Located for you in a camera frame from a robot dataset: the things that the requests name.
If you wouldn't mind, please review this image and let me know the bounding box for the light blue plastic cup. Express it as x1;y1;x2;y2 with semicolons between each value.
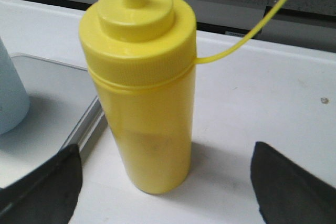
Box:
1;42;30;134

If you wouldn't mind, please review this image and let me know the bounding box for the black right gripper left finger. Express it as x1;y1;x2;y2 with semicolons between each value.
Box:
1;144;82;223

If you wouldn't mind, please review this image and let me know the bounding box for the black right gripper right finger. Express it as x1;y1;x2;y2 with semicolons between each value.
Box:
250;142;335;223

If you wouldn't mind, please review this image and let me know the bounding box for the silver digital kitchen scale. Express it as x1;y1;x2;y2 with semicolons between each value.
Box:
1;54;106;188

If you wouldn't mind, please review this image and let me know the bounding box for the yellow squeeze bottle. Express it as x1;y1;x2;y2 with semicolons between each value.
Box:
79;0;287;194

